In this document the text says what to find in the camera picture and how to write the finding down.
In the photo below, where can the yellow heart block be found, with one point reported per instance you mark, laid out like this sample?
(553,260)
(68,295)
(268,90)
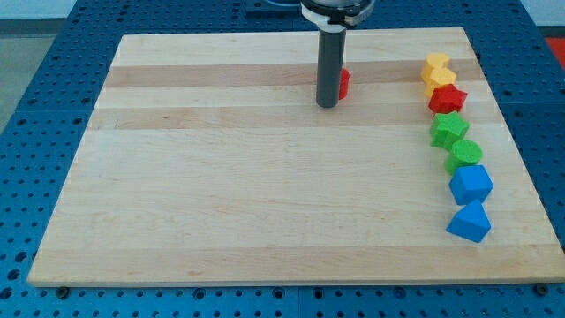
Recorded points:
(432,61)

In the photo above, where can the light wooden board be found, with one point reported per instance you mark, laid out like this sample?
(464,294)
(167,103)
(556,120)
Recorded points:
(207,162)

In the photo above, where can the red cylinder block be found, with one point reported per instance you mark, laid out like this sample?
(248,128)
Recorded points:
(344,84)

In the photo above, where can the dark grey cylindrical pointer rod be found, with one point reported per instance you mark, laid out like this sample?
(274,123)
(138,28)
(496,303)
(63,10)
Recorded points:
(330,64)

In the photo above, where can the green star block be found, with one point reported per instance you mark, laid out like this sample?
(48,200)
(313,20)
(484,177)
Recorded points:
(447,128)

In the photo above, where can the red star block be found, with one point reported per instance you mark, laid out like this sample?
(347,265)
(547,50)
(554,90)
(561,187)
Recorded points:
(446,99)

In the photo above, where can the yellow pentagon block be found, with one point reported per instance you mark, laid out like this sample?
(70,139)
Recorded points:
(439,77)

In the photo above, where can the green cylinder block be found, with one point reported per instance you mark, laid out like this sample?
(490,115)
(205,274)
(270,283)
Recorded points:
(462,153)

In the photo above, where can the blue cube block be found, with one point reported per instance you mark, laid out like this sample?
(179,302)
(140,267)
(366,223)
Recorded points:
(470,183)

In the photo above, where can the blue triangle block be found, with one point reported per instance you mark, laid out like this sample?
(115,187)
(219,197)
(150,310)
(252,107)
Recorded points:
(470,222)

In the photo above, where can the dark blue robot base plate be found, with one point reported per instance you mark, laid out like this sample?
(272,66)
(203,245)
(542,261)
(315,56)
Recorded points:
(273,9)

